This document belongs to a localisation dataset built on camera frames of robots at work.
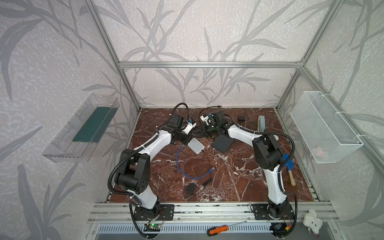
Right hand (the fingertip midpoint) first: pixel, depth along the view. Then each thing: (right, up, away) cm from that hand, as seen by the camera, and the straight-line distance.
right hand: (194, 128), depth 91 cm
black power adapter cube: (-1, -32, -10) cm, 34 cm away
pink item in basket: (+62, -10, -18) cm, 65 cm away
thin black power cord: (+10, -26, -6) cm, 28 cm away
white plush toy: (+55, -42, -22) cm, 73 cm away
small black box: (+35, +6, +25) cm, 43 cm away
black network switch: (+18, -10, +8) cm, 23 cm away
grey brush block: (+47, +3, +15) cm, 50 cm away
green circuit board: (-20, -47, -19) cm, 54 cm away
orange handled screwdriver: (+11, -45, -23) cm, 52 cm away
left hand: (-1, -2, 0) cm, 3 cm away
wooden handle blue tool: (+58, -22, 0) cm, 62 cm away
